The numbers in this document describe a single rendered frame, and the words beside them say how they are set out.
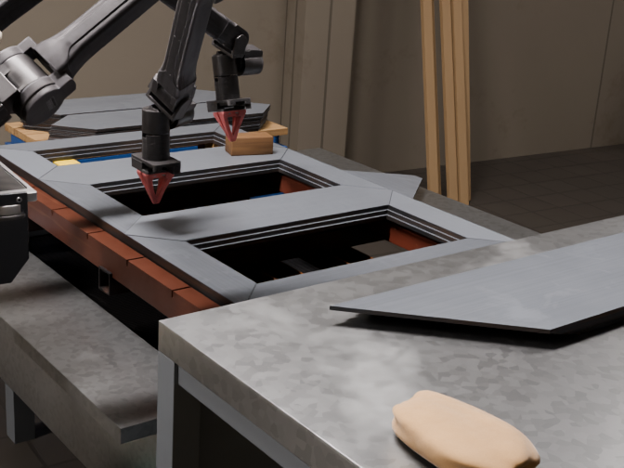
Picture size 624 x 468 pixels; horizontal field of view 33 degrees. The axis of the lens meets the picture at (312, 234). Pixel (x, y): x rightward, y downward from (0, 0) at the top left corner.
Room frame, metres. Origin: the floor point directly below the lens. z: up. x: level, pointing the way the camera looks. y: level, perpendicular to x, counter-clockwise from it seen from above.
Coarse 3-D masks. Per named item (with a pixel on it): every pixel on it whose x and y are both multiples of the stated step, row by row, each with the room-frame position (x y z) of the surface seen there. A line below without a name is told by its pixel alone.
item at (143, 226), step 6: (138, 222) 2.12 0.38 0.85; (144, 222) 2.12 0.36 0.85; (150, 222) 2.12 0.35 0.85; (138, 228) 2.07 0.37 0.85; (144, 228) 2.08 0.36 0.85; (150, 228) 2.08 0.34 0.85; (156, 228) 2.08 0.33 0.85; (162, 228) 2.09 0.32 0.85; (144, 234) 2.04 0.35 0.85; (150, 234) 2.04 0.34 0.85; (156, 234) 2.05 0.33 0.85; (162, 234) 2.05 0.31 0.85; (168, 234) 2.05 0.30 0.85
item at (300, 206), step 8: (272, 200) 2.35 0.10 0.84; (280, 200) 2.35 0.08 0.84; (288, 200) 2.35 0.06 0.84; (296, 200) 2.36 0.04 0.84; (304, 200) 2.36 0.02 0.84; (288, 208) 2.29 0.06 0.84; (296, 208) 2.29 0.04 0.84; (304, 208) 2.30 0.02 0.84; (312, 208) 2.30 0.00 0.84; (320, 208) 2.31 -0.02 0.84; (304, 216) 2.23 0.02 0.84; (312, 216) 2.24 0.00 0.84; (320, 216) 2.24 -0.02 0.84
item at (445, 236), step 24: (120, 144) 2.79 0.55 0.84; (192, 144) 2.92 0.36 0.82; (216, 144) 2.94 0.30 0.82; (216, 168) 2.59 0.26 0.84; (240, 168) 2.64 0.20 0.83; (264, 168) 2.68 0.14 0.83; (288, 168) 2.68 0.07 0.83; (48, 192) 2.34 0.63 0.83; (120, 192) 2.40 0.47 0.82; (96, 216) 2.14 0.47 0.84; (336, 216) 2.27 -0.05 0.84; (360, 216) 2.31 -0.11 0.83; (384, 216) 2.35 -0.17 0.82; (408, 216) 2.31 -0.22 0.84; (120, 240) 2.06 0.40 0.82; (192, 240) 2.03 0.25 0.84; (216, 240) 2.06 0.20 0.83; (240, 240) 2.10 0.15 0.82; (264, 240) 2.13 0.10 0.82; (168, 264) 1.90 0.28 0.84
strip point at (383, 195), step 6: (348, 186) 2.50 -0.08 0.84; (354, 186) 2.51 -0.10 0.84; (360, 192) 2.46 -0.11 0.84; (366, 192) 2.46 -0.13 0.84; (372, 192) 2.46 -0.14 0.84; (378, 192) 2.47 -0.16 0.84; (384, 192) 2.47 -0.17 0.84; (390, 192) 2.47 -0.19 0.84; (378, 198) 2.42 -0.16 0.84; (384, 198) 2.42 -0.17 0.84; (390, 198) 2.43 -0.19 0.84
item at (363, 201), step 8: (328, 192) 2.44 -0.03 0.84; (336, 192) 2.44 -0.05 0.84; (344, 192) 2.45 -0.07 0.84; (352, 192) 2.45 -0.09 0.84; (344, 200) 2.38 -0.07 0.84; (352, 200) 2.39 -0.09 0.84; (360, 200) 2.39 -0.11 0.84; (368, 200) 2.40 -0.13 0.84; (376, 200) 2.40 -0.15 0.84; (360, 208) 2.33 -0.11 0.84; (368, 208) 2.33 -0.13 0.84
